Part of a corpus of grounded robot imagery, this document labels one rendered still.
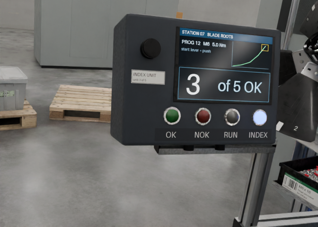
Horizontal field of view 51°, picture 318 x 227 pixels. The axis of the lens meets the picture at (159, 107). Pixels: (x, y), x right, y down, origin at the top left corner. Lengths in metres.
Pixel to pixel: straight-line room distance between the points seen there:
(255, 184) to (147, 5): 6.17
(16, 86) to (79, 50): 3.06
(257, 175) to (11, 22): 12.43
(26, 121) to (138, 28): 3.04
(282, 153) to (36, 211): 1.74
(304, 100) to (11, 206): 1.79
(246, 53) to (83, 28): 5.89
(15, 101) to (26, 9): 9.51
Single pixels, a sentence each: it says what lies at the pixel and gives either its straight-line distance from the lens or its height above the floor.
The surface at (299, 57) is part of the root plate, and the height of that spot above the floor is 1.15.
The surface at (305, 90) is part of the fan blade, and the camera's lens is 1.23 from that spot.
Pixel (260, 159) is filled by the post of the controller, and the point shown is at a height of 1.01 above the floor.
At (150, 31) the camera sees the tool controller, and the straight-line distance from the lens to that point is 0.49.
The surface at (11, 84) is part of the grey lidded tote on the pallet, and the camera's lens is 3.47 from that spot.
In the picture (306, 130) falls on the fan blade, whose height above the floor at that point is 0.95.
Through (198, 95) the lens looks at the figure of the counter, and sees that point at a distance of 0.51.
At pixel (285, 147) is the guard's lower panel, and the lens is 2.64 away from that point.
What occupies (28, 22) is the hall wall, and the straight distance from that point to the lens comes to 12.92.
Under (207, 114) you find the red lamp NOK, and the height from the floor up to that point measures 1.12.
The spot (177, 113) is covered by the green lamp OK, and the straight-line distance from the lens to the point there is 0.49.
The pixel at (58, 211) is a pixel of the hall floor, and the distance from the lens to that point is 2.24.
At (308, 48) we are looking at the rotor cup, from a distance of 1.31.
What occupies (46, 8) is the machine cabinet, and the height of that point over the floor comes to 1.03.
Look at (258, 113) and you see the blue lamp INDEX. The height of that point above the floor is 1.12.
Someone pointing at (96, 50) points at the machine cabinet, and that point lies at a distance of 6.48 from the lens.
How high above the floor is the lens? 1.27
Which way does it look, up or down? 16 degrees down
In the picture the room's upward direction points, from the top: 7 degrees clockwise
